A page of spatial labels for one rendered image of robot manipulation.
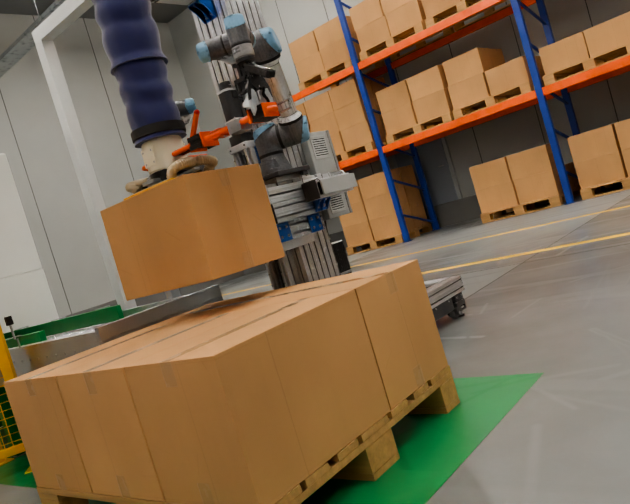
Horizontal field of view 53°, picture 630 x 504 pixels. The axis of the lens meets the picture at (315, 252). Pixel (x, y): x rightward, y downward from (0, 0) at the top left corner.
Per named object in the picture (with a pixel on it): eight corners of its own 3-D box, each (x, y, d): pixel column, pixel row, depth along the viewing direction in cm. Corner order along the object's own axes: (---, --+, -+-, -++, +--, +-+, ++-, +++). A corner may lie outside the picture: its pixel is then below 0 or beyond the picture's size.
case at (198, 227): (126, 301, 269) (99, 211, 268) (197, 278, 299) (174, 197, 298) (213, 280, 230) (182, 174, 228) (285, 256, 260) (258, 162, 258)
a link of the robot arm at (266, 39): (284, 143, 302) (241, 32, 274) (313, 133, 300) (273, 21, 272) (283, 153, 292) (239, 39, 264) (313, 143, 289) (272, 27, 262)
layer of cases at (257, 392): (36, 486, 228) (2, 382, 226) (231, 382, 304) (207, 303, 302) (261, 513, 150) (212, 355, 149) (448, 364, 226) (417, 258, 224)
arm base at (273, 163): (277, 176, 306) (271, 156, 306) (299, 167, 296) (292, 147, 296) (255, 180, 295) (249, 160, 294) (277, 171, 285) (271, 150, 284)
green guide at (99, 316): (2, 345, 458) (-2, 334, 458) (16, 341, 466) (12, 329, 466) (120, 320, 355) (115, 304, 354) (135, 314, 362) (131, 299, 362)
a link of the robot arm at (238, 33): (246, 16, 227) (240, 9, 219) (254, 45, 228) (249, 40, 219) (225, 23, 228) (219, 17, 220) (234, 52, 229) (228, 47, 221)
